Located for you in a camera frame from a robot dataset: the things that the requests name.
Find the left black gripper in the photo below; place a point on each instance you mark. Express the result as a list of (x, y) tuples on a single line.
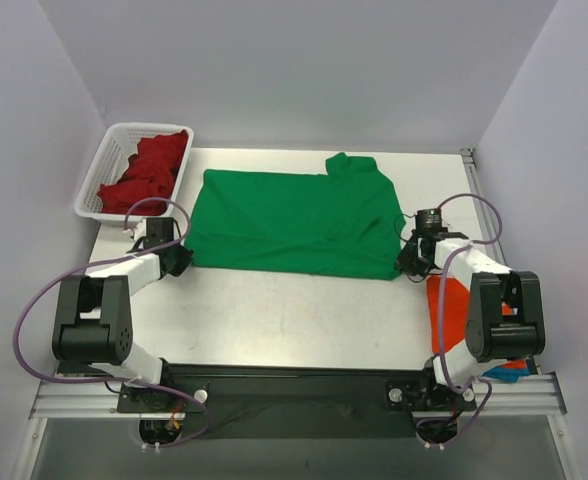
[(182, 257)]

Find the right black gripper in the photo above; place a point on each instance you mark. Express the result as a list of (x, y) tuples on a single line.
[(409, 258)]

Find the green t shirt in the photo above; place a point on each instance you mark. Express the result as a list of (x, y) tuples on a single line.
[(341, 223)]

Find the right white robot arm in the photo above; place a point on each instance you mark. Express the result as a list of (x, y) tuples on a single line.
[(505, 318)]

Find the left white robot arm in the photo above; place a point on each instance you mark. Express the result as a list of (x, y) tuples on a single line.
[(93, 321)]

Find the folded orange t shirt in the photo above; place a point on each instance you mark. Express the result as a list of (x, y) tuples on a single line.
[(455, 314)]

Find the dark red t shirt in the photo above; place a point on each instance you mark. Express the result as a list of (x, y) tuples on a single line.
[(152, 172)]

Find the white plastic basket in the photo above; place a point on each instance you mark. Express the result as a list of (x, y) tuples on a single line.
[(111, 160)]

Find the folded blue t shirt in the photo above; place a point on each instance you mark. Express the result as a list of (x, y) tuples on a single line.
[(509, 372)]

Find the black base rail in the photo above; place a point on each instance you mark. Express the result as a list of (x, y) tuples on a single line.
[(249, 402)]

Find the aluminium frame rail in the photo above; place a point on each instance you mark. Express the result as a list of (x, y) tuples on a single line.
[(292, 294)]

